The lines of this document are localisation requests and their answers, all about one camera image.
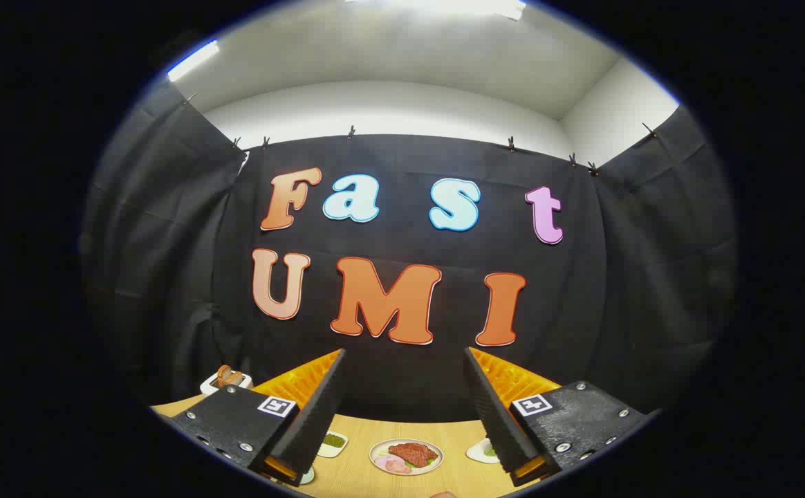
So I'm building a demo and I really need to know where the white divided dish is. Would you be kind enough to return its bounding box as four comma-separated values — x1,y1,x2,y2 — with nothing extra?
317,430,349,459

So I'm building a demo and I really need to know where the brown steak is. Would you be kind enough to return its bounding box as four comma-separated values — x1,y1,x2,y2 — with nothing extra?
388,443,438,468

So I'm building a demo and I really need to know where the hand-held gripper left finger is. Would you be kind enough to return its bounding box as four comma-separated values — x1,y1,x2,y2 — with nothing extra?
167,348,348,487

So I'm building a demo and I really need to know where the small white rectangular tray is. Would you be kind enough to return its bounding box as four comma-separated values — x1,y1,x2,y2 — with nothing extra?
465,437,501,465

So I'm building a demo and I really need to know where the row of black cloth clips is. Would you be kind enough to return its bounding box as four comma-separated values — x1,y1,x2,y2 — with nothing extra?
183,93,659,178

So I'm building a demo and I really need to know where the white toaster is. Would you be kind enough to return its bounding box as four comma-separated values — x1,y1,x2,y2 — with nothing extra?
200,365,254,396

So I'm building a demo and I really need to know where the round white food plate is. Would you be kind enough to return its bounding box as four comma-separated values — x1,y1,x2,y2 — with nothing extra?
369,439,445,477

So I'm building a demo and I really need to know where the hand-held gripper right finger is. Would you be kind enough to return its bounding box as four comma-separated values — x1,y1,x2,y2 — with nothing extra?
463,346,659,487

